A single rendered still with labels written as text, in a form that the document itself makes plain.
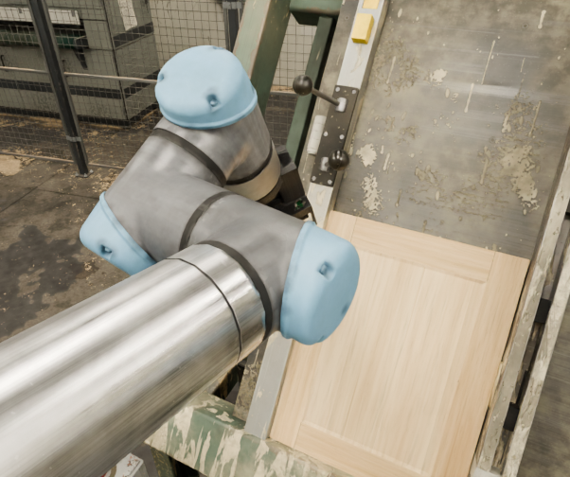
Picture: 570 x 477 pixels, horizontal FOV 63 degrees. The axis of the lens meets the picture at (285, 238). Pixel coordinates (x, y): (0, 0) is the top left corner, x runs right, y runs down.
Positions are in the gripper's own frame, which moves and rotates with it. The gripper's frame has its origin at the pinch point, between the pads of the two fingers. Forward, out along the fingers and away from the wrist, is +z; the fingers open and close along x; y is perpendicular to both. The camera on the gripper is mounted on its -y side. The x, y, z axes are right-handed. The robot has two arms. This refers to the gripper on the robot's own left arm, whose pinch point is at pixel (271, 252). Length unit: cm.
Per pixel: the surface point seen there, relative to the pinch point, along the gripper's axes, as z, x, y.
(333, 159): 6.5, 13.7, 16.3
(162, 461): 55, -11, -48
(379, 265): 25.2, -0.8, 16.9
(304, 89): 3.3, 27.8, 17.8
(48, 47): 143, 286, -85
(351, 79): 11.0, 31.5, 28.7
